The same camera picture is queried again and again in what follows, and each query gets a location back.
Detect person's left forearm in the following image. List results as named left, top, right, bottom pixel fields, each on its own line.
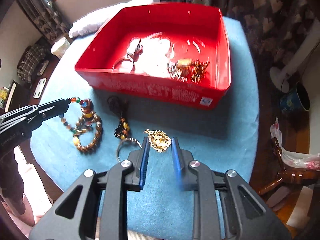
left=0, top=142, right=27, bottom=215

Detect brown wooden furniture leg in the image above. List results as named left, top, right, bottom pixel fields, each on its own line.
left=257, top=137, right=320, bottom=197

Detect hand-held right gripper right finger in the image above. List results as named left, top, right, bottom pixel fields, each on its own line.
left=171, top=136, right=292, bottom=240

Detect black box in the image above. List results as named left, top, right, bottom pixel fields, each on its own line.
left=4, top=80, right=25, bottom=113

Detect silver bangle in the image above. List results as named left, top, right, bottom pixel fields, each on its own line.
left=116, top=138, right=143, bottom=162

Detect red tin box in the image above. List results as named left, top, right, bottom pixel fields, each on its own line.
left=74, top=1, right=232, bottom=110

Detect white bathroom scale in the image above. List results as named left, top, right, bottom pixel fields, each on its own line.
left=32, top=77, right=48, bottom=99

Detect blue tablecloth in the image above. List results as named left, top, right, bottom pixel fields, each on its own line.
left=30, top=16, right=259, bottom=233

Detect person's left leg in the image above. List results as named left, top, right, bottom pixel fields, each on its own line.
left=15, top=146, right=54, bottom=228

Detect dark floral curtain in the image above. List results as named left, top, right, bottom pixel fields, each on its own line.
left=16, top=0, right=73, bottom=43
left=156, top=0, right=320, bottom=85

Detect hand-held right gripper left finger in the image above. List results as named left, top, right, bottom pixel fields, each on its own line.
left=29, top=136, right=150, bottom=240

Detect silver wristwatch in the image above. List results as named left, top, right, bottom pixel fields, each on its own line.
left=126, top=39, right=144, bottom=58

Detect multicolour bead bracelet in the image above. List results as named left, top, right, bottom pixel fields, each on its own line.
left=59, top=95, right=87, bottom=147

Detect red-brown agate ring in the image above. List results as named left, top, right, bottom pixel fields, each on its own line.
left=80, top=99, right=94, bottom=113

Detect plaid cloth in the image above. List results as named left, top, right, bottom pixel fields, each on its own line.
left=17, top=44, right=48, bottom=83

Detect black cord bead charm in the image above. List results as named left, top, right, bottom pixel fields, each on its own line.
left=107, top=96, right=130, bottom=139

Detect white trash bin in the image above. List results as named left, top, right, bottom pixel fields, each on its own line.
left=51, top=37, right=72, bottom=59

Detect small white flat device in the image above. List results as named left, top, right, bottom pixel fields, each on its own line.
left=37, top=60, right=50, bottom=76

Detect dark metal bangle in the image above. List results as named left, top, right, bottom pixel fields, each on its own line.
left=113, top=57, right=136, bottom=73

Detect gold chain necklace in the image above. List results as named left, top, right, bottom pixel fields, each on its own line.
left=144, top=129, right=172, bottom=153

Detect grey pink slippers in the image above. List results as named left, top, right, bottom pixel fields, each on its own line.
left=266, top=186, right=292, bottom=212

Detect white towel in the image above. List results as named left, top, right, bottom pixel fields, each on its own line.
left=68, top=0, right=155, bottom=39

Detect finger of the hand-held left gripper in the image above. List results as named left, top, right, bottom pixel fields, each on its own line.
left=0, top=98, right=71, bottom=126
left=24, top=104, right=70, bottom=132

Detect brown wooden bead bracelet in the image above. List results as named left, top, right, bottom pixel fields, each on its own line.
left=75, top=112, right=103, bottom=155

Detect white standing fan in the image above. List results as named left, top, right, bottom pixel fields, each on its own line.
left=269, top=17, right=320, bottom=93

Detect clear plastic bag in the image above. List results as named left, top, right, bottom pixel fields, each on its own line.
left=270, top=116, right=320, bottom=169

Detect blue floral pot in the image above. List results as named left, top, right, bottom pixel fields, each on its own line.
left=279, top=81, right=310, bottom=114

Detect gold oval pendant necklace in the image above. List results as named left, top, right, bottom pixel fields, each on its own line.
left=176, top=58, right=210, bottom=83

